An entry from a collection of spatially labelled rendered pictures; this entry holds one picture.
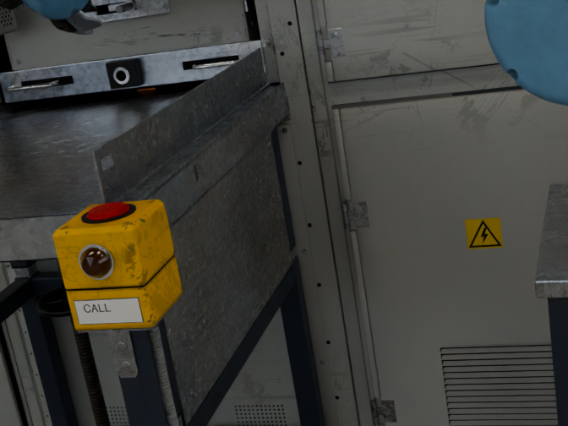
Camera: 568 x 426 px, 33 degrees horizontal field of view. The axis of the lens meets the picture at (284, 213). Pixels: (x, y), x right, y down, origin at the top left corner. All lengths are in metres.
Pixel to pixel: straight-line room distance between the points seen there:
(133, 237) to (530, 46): 0.37
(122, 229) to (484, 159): 0.94
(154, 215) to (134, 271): 0.06
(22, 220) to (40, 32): 0.81
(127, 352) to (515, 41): 0.44
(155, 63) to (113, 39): 0.10
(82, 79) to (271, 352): 0.64
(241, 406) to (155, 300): 1.13
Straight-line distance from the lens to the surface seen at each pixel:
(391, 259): 1.75
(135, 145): 1.19
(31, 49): 1.94
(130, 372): 0.93
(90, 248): 0.86
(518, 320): 1.78
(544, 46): 0.82
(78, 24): 1.66
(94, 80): 1.88
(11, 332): 2.13
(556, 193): 1.25
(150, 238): 0.87
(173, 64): 1.81
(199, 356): 1.32
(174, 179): 1.21
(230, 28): 1.77
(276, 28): 1.70
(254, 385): 1.95
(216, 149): 1.36
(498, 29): 0.84
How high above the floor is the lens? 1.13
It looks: 17 degrees down
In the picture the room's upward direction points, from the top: 9 degrees counter-clockwise
